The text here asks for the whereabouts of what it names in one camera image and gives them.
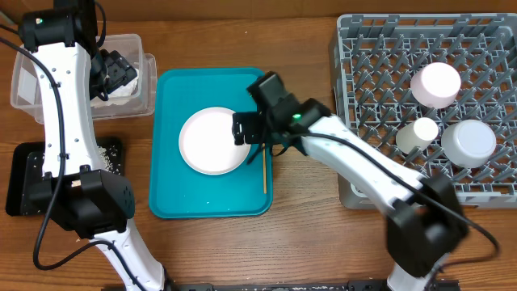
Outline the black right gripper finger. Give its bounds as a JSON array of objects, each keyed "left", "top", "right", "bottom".
[
  {"left": 233, "top": 133, "right": 267, "bottom": 146},
  {"left": 232, "top": 112, "right": 266, "bottom": 136}
]

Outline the white napkin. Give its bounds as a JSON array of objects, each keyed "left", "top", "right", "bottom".
[{"left": 90, "top": 70, "right": 140, "bottom": 108}]

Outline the large white plate with crumbs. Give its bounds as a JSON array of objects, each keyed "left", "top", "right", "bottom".
[{"left": 179, "top": 107, "right": 250, "bottom": 175}]

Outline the white cup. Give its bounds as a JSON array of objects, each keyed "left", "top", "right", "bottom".
[{"left": 396, "top": 117, "right": 439, "bottom": 154}]

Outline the small white bowl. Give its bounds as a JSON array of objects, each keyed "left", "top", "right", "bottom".
[{"left": 410, "top": 62, "right": 461, "bottom": 109}]

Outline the grey saucer bowl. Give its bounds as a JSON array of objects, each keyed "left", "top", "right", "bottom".
[{"left": 441, "top": 120, "right": 497, "bottom": 168}]

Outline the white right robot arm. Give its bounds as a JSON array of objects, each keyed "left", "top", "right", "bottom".
[{"left": 233, "top": 72, "right": 469, "bottom": 290}]

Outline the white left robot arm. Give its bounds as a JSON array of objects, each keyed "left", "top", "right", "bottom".
[{"left": 19, "top": 1, "right": 173, "bottom": 290}]

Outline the grey dishwasher rack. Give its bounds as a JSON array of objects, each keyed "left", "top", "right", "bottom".
[{"left": 329, "top": 13, "right": 516, "bottom": 209}]

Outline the wooden chopstick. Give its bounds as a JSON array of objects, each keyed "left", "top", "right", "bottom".
[{"left": 262, "top": 144, "right": 267, "bottom": 194}]

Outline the clear plastic bin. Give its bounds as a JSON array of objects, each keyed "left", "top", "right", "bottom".
[{"left": 11, "top": 34, "right": 158, "bottom": 124}]

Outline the teal plastic tray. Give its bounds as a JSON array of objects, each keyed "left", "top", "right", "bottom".
[{"left": 149, "top": 67, "right": 273, "bottom": 219}]

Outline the black tray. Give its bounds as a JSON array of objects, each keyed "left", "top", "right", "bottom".
[{"left": 5, "top": 137, "right": 124, "bottom": 217}]

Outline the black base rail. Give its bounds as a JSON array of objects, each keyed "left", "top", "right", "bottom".
[{"left": 100, "top": 279, "right": 461, "bottom": 291}]

